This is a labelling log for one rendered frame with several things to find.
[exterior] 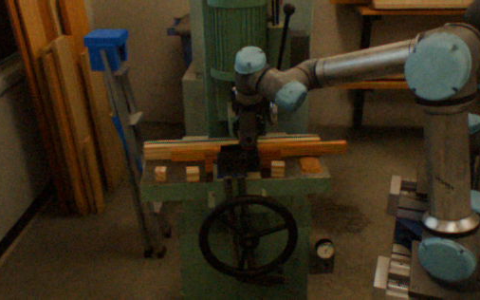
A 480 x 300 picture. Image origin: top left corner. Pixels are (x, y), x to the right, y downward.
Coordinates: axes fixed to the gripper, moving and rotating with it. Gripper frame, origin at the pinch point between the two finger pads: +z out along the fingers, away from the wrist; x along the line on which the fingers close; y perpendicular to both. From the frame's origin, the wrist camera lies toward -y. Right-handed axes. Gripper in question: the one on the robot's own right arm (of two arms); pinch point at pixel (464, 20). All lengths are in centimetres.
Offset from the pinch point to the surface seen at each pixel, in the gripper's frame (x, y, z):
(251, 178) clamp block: -83, 17, -83
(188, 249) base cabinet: -108, 44, -77
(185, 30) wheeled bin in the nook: -139, 12, 112
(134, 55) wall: -198, 38, 175
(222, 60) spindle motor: -88, -15, -66
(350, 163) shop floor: -40, 119, 111
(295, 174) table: -70, 24, -69
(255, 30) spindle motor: -77, -22, -64
